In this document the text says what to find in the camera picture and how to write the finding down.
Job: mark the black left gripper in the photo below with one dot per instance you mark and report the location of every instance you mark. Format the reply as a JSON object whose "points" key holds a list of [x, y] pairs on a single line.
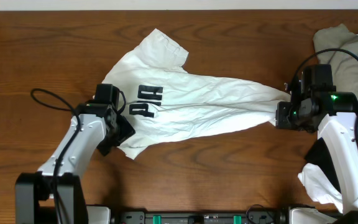
{"points": [[124, 132]]}

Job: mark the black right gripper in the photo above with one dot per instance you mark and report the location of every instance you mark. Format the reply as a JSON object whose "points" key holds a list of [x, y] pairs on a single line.
{"points": [[282, 115]]}

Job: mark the white Puma t-shirt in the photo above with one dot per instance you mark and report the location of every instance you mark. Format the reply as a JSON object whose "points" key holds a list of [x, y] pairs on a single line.
{"points": [[165, 103]]}

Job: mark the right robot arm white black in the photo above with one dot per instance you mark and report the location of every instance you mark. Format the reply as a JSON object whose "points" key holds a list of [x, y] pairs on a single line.
{"points": [[334, 117]]}

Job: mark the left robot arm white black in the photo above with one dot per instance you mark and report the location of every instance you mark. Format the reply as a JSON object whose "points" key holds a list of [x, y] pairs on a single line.
{"points": [[53, 194]]}

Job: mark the grey garment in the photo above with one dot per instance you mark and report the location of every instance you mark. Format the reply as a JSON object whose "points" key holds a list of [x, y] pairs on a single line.
{"points": [[344, 67]]}

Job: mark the white garment bottom right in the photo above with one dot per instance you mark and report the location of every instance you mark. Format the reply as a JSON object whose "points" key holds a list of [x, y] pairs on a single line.
{"points": [[318, 187]]}

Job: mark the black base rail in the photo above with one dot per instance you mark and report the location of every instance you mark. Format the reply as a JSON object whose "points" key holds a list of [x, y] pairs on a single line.
{"points": [[254, 214]]}

